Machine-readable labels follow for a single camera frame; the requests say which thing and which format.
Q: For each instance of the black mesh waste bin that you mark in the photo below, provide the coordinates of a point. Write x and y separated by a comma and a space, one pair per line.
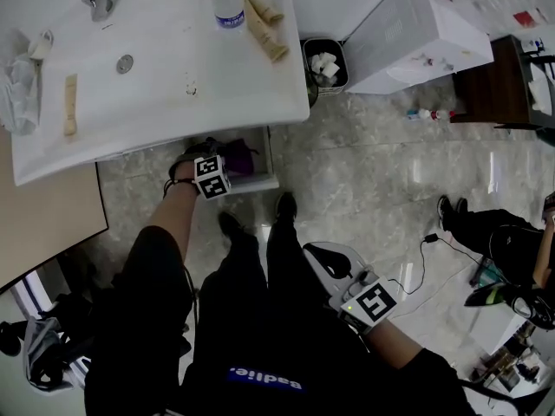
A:
313, 98

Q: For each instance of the person's right black shoe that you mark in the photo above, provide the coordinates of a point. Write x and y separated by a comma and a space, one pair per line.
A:
286, 208

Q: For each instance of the person's black shoe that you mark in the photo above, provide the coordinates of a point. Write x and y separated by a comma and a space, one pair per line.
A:
286, 208
232, 228

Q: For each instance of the black metal tube frame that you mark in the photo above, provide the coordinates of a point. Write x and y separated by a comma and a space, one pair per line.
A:
490, 394

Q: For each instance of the green red tool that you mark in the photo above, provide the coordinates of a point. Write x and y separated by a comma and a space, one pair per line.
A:
487, 273

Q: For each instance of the dark brown side table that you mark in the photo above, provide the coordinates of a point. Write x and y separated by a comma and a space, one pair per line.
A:
485, 85

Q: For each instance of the beige wooden panel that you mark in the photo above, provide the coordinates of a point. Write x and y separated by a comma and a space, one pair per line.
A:
43, 215

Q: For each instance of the black rectangular waste bin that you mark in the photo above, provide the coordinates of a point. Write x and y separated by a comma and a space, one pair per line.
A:
334, 91

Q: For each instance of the purple cloth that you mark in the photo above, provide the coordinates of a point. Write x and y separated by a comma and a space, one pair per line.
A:
240, 158

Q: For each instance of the gray garment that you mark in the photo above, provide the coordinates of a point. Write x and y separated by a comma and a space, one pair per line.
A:
39, 340

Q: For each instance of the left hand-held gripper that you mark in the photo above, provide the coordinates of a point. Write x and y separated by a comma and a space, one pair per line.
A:
212, 178

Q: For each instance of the metal sink drain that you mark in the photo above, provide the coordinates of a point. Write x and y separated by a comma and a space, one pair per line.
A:
125, 64

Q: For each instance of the small white blue bottle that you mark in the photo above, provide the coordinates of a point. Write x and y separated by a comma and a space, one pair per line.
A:
417, 114

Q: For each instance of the white plastic bag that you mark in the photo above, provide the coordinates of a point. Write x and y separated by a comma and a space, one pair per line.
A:
21, 85

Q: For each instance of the small clear clip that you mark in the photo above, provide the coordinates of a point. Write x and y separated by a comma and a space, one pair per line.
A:
192, 90

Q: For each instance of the white water dispenser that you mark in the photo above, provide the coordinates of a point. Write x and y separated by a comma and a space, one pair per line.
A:
412, 24

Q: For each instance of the dark box of white tissues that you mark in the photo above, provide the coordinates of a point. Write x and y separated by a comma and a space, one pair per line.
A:
539, 93

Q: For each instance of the white drawer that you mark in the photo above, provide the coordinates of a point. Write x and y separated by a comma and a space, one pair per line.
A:
256, 184

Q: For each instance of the person's left forearm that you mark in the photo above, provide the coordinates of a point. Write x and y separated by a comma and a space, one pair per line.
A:
173, 219

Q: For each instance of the small white blue device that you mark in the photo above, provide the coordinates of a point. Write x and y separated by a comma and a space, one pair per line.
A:
533, 45

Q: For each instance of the person's black trousers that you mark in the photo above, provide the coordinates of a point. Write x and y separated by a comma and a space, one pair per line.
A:
234, 297

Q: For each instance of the beige cosmetic tube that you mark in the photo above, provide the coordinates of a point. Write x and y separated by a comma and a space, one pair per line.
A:
265, 11
71, 106
266, 37

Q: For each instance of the crumpled white tissues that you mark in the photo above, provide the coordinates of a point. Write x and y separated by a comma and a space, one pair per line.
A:
325, 67

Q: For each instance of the person's right forearm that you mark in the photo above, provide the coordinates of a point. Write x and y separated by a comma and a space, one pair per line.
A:
390, 342

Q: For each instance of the blue label water bottle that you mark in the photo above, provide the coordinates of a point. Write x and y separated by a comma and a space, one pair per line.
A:
229, 7

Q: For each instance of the person's left black shoe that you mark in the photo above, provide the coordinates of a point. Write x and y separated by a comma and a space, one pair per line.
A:
232, 228

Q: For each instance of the small white red bottle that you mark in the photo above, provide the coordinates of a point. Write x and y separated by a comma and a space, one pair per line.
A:
442, 114

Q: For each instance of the person's black shirt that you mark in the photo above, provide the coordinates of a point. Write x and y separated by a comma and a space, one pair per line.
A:
130, 319

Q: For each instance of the white sink vanity cabinet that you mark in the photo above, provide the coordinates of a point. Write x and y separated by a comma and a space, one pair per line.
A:
152, 80

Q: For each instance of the small white cup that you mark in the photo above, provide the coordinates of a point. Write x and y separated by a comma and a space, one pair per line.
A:
41, 46

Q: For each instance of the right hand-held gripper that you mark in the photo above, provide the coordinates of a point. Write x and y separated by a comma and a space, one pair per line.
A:
370, 303

